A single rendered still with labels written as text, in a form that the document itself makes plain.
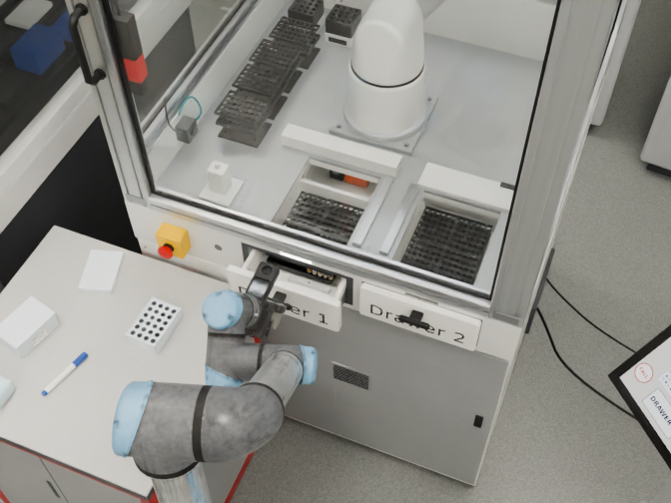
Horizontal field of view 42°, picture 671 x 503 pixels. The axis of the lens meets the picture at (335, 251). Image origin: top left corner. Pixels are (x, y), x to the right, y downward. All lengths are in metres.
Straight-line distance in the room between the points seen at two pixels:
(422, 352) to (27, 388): 0.96
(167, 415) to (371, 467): 1.57
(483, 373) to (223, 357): 0.74
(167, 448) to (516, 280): 0.86
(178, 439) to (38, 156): 1.33
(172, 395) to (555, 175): 0.78
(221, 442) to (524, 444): 1.73
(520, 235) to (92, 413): 1.06
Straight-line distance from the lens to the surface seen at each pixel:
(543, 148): 1.58
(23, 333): 2.24
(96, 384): 2.18
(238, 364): 1.72
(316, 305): 2.05
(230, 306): 1.69
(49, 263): 2.42
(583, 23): 1.40
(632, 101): 4.04
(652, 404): 1.91
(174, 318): 2.19
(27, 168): 2.48
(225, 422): 1.32
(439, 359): 2.21
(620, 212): 3.57
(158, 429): 1.34
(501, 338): 2.05
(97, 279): 2.33
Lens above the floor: 2.59
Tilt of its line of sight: 52 degrees down
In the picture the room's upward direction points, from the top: 1 degrees counter-clockwise
